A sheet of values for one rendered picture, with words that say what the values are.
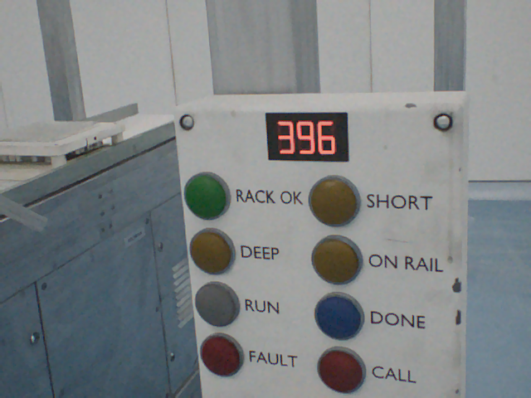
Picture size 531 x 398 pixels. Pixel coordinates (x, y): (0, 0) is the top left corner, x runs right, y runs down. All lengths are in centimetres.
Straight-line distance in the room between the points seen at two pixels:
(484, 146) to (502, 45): 56
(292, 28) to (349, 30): 368
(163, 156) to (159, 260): 28
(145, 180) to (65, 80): 39
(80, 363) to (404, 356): 122
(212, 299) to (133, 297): 130
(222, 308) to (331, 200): 10
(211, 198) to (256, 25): 12
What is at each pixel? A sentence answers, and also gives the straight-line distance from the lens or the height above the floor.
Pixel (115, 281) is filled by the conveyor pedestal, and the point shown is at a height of 61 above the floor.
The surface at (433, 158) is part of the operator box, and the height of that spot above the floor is 113.
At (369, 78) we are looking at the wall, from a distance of 416.
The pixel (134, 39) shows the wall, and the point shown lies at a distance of 449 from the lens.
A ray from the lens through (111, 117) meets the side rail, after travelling 204.
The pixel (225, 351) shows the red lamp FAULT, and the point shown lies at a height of 100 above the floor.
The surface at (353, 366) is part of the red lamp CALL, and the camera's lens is 45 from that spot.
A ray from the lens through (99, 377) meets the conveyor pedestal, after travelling 168.
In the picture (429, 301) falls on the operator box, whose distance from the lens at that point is 42.
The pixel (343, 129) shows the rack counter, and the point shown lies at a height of 115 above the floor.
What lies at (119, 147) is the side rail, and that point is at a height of 92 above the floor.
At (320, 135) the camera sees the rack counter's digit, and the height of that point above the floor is 115.
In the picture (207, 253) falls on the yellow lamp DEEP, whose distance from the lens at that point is 45.
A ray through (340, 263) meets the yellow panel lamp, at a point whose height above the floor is 107.
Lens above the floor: 123
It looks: 16 degrees down
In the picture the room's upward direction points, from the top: 4 degrees counter-clockwise
